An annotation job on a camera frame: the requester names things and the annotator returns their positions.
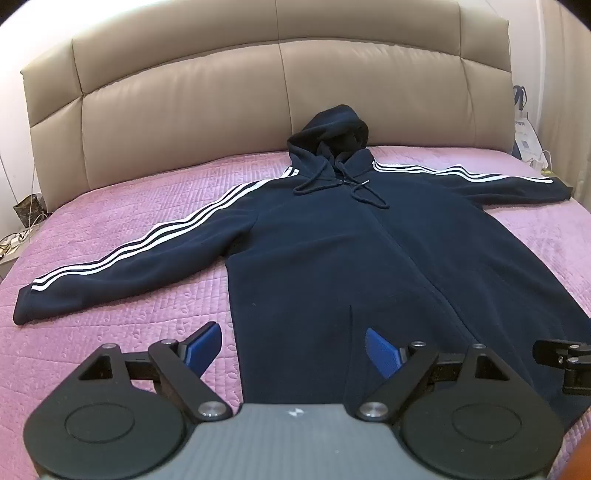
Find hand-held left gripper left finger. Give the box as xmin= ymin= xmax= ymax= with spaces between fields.
xmin=69 ymin=322 xmax=234 ymax=423

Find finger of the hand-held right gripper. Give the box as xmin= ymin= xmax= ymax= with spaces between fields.
xmin=532 ymin=338 xmax=591 ymax=396

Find white cables on nightstand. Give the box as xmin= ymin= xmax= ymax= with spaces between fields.
xmin=0 ymin=225 xmax=35 ymax=280

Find navy white-striped hoodie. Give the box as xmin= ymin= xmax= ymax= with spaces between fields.
xmin=13 ymin=104 xmax=591 ymax=430

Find white charger cable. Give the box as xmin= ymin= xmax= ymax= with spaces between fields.
xmin=529 ymin=150 xmax=556 ymax=175

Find beige leather headboard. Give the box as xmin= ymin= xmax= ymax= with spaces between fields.
xmin=20 ymin=0 xmax=514 ymax=214

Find pink quilted bedspread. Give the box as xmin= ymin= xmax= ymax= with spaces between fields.
xmin=0 ymin=145 xmax=591 ymax=480

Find white printed bag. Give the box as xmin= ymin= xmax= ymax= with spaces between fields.
xmin=512 ymin=85 xmax=544 ymax=161

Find thin white wall cable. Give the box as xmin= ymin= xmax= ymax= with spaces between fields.
xmin=27 ymin=152 xmax=40 ymax=227

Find camouflage pouch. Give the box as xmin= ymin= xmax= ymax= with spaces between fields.
xmin=14 ymin=194 xmax=48 ymax=228

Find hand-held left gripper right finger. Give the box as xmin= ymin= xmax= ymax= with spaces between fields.
xmin=355 ymin=328 xmax=522 ymax=422

